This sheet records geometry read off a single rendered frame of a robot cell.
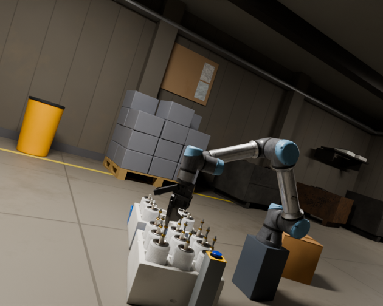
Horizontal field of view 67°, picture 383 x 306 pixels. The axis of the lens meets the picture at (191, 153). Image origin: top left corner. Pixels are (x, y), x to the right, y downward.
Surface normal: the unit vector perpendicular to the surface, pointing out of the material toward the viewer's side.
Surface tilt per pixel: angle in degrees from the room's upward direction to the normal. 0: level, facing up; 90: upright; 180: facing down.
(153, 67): 90
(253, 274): 90
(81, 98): 90
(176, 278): 90
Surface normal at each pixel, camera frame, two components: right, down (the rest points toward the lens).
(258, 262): -0.84, -0.25
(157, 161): 0.50, 0.19
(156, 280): 0.20, 0.11
